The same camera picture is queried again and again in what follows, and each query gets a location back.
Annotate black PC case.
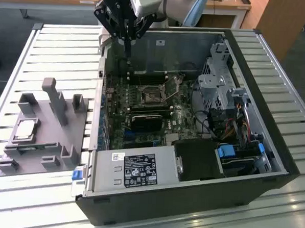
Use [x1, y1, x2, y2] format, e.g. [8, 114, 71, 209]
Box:
[74, 20, 305, 228]

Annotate grey parts rack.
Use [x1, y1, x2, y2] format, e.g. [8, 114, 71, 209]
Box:
[0, 74, 91, 182]

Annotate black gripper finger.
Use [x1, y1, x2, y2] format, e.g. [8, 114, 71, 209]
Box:
[127, 12, 158, 60]
[91, 0, 131, 59]

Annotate blue disk carrier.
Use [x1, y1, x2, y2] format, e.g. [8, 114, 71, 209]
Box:
[215, 143, 259, 176]

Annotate silver drive cage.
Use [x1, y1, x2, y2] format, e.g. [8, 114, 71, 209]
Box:
[195, 39, 253, 113]

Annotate silver CPU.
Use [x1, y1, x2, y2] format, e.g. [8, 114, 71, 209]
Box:
[14, 118, 39, 141]

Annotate black wire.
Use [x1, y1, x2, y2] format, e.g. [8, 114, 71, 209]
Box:
[187, 86, 222, 142]

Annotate silver power supply unit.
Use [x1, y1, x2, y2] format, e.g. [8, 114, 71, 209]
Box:
[83, 142, 182, 201]

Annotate yellow orange power wires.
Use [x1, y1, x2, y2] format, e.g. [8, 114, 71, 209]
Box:
[224, 117, 252, 143]

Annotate wooden cabinet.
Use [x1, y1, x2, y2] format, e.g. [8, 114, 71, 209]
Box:
[252, 0, 305, 64]

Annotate grey flat cable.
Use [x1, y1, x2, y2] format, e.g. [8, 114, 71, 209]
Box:
[239, 98, 254, 148]

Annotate blue case latch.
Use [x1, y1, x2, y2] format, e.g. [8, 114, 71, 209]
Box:
[71, 165, 87, 182]

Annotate black graphics card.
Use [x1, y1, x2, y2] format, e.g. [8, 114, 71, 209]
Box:
[129, 112, 164, 133]

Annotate green motherboard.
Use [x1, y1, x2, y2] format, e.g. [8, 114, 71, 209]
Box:
[99, 69, 200, 156]

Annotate green RAM stick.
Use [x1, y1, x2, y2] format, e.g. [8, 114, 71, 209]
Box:
[17, 143, 47, 152]

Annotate metal locking lever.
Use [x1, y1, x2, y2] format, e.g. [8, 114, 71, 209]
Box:
[135, 71, 145, 89]

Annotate metal socket cover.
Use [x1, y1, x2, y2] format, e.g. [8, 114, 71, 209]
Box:
[162, 74, 186, 102]

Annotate silver chipset heat sink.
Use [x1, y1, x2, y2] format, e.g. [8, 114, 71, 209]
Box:
[165, 133, 179, 144]

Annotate CPU socket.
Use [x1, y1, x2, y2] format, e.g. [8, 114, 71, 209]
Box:
[139, 84, 170, 107]

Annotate black plastic shroud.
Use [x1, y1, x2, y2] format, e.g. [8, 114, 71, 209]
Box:
[172, 138, 228, 185]

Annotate black RAM slot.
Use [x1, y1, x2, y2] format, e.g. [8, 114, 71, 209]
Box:
[128, 104, 173, 115]
[128, 106, 173, 118]
[127, 68, 170, 78]
[128, 71, 170, 80]
[127, 73, 170, 83]
[128, 76, 170, 85]
[128, 109, 174, 120]

